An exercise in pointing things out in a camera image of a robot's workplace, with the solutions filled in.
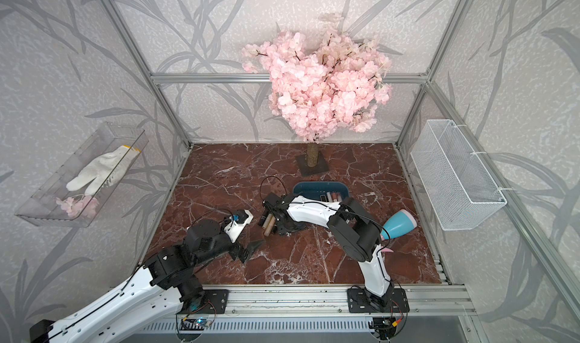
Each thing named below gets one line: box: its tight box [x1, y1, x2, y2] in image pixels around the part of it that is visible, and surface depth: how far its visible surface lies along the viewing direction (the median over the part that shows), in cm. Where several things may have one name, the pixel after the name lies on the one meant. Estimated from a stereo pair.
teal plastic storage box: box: [292, 181, 350, 199], surface depth 104 cm
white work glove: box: [65, 145, 142, 196], surface depth 69 cm
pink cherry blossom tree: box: [241, 15, 393, 177], surface depth 71 cm
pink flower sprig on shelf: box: [55, 196, 101, 219], surface depth 60 cm
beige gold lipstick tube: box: [262, 213, 274, 230], surface depth 93 cm
